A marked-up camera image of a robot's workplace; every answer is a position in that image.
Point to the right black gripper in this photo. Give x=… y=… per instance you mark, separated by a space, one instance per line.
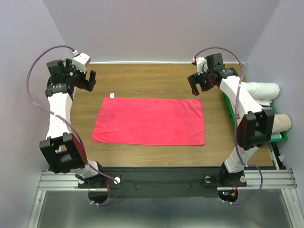
x=193 y=80

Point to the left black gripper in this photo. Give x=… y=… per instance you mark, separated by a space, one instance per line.
x=88 y=85

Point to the pink microfiber towel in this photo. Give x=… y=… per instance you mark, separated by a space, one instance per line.
x=150 y=121

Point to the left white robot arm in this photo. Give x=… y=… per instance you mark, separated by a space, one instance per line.
x=62 y=149

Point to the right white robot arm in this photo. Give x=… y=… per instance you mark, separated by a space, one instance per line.
x=256 y=123

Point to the green plastic bin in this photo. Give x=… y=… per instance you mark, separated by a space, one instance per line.
x=231 y=114

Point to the white rolled towel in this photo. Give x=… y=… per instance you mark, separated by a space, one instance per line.
x=263 y=91

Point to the beige rolled towel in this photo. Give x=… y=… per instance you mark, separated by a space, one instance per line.
x=281 y=123

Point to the teal rolled towel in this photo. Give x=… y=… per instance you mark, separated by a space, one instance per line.
x=276 y=136

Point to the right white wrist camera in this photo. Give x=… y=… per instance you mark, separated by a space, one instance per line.
x=201 y=64

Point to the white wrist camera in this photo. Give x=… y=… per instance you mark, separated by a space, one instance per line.
x=81 y=61
x=201 y=64

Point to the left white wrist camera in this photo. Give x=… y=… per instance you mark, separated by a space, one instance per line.
x=81 y=61

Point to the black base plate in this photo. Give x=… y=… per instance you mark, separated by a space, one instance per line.
x=136 y=183

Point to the aluminium frame rail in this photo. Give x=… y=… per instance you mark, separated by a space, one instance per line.
x=50 y=181

